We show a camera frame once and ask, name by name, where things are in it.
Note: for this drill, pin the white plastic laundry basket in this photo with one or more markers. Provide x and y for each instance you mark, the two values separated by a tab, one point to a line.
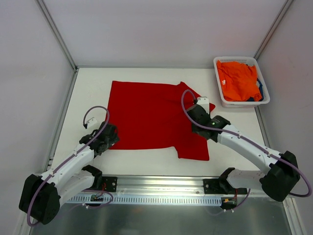
245	60

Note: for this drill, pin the aluminium frame post left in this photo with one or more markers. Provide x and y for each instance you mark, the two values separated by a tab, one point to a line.
56	33

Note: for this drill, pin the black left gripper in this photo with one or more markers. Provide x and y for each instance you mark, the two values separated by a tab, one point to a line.
111	136

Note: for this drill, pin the red polo shirt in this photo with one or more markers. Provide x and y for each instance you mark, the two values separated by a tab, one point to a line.
150	116

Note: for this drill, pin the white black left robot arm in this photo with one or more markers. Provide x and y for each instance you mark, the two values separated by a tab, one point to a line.
44	194

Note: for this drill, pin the aluminium frame post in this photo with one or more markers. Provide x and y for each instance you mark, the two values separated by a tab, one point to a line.
56	33
273	28

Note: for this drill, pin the orange t shirt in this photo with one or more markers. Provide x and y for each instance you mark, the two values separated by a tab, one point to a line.
238	81

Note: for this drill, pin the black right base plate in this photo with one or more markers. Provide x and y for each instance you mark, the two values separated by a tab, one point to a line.
218	186

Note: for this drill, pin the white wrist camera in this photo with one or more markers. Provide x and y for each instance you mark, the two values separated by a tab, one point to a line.
203	101
91	123

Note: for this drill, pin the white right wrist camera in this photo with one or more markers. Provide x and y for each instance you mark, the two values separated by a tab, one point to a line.
203	101

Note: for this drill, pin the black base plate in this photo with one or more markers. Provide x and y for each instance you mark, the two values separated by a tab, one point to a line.
218	186
108	183

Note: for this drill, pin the aluminium mounting rail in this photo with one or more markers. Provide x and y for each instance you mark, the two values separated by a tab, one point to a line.
173	185

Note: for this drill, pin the aluminium frame post right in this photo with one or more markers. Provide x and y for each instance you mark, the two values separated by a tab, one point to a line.
273	28

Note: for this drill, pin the blue t shirt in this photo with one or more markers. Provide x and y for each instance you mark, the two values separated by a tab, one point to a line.
260	87

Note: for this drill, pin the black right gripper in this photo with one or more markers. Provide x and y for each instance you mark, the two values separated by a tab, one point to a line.
199	130

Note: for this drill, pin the white slotted cable duct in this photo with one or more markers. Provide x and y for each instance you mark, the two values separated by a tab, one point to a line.
147	200

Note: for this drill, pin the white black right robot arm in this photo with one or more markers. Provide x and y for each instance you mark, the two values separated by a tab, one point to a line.
277	172

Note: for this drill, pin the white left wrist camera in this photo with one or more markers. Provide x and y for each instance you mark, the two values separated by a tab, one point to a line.
91	123

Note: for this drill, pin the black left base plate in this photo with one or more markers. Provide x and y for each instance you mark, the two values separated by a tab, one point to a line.
108	183

